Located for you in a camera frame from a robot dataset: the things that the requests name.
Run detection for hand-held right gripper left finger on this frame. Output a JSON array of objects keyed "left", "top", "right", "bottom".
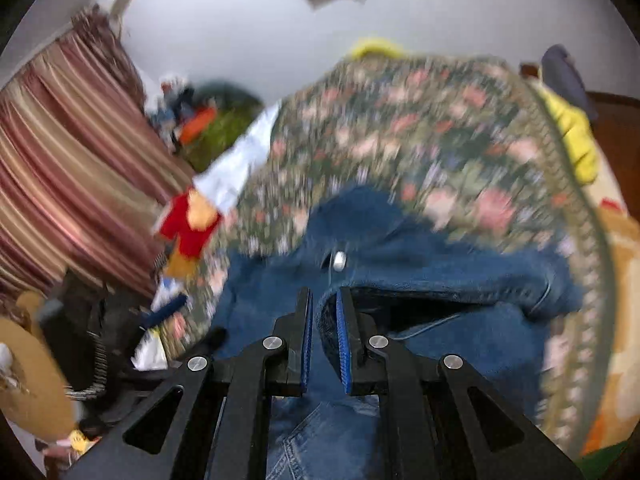
[{"left": 65, "top": 287, "right": 314, "bottom": 480}]

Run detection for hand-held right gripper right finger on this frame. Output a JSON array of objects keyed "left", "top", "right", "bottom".
[{"left": 336, "top": 286, "right": 584, "bottom": 480}]

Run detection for blue denim jeans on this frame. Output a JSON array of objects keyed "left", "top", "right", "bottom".
[{"left": 210, "top": 185, "right": 583, "bottom": 480}]

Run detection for white plastic bag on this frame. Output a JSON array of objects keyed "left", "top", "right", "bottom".
[{"left": 131, "top": 332, "right": 169, "bottom": 372}]

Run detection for red yellow plush toy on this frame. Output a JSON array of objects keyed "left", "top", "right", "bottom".
[{"left": 152, "top": 187, "right": 224, "bottom": 279}]

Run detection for white cloth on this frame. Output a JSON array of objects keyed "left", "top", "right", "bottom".
[{"left": 192, "top": 102, "right": 281, "bottom": 212}]

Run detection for floral bed blanket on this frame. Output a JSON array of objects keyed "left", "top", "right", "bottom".
[{"left": 150, "top": 54, "right": 621, "bottom": 456}]

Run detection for orange box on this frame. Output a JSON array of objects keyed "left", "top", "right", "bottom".
[{"left": 179, "top": 107, "right": 219, "bottom": 144}]

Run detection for grey stuffed tube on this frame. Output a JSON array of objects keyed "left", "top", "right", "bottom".
[{"left": 199, "top": 78, "right": 266, "bottom": 107}]

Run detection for pile of small clutter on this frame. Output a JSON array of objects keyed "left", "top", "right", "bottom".
[{"left": 147, "top": 76, "right": 197, "bottom": 154}]

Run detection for orange cream bed sheet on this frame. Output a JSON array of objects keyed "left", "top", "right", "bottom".
[{"left": 580, "top": 160, "right": 640, "bottom": 457}]

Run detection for tan round hat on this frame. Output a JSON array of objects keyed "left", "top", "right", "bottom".
[{"left": 0, "top": 316, "right": 77, "bottom": 438}]

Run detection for yellow cloth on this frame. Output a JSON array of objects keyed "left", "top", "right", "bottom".
[
  {"left": 542, "top": 87, "right": 601, "bottom": 186},
  {"left": 349, "top": 36, "right": 407, "bottom": 59}
]

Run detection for striped red cream curtain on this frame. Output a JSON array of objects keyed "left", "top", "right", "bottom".
[{"left": 0, "top": 10, "right": 197, "bottom": 306}]

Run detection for dark grey cloth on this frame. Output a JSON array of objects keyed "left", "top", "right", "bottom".
[{"left": 541, "top": 44, "right": 599, "bottom": 122}]

